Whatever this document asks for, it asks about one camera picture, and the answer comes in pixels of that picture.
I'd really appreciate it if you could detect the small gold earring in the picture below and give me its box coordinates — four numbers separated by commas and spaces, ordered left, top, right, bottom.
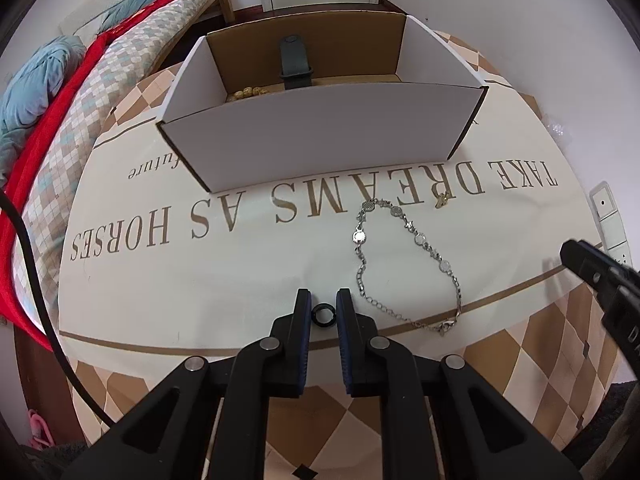
435, 192, 452, 209

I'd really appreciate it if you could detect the black ring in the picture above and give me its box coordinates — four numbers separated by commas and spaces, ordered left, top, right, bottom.
310, 302, 338, 330

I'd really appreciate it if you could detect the silver link bracelet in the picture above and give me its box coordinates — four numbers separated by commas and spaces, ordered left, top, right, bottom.
349, 198, 464, 337

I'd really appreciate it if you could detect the pink hanger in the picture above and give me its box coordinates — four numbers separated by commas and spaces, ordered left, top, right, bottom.
28, 410, 54, 451

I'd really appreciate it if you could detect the printed checkered tablecloth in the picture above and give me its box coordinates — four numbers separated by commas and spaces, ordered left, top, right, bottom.
58, 49, 619, 448

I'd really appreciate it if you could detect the red blanket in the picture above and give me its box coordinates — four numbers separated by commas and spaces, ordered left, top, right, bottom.
0, 0, 214, 351

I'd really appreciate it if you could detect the white cardboard box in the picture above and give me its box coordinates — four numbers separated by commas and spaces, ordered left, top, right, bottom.
156, 10, 488, 193

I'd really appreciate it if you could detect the light blue duvet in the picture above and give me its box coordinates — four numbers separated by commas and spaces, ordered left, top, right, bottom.
1, 36, 86, 188

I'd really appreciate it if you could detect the black smart watch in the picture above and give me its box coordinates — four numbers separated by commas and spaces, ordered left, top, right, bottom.
279, 35, 314, 90

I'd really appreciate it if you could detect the wooden bed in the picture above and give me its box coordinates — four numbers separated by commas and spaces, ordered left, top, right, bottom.
146, 0, 235, 75

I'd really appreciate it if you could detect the wall socket strip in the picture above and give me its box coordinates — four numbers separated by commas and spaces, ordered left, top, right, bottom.
589, 181, 634, 268

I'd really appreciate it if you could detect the black cable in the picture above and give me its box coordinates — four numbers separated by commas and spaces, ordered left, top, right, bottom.
0, 188, 120, 428

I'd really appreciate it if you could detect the beige bead bracelet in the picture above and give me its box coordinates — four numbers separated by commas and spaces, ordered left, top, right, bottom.
226, 86, 269, 102

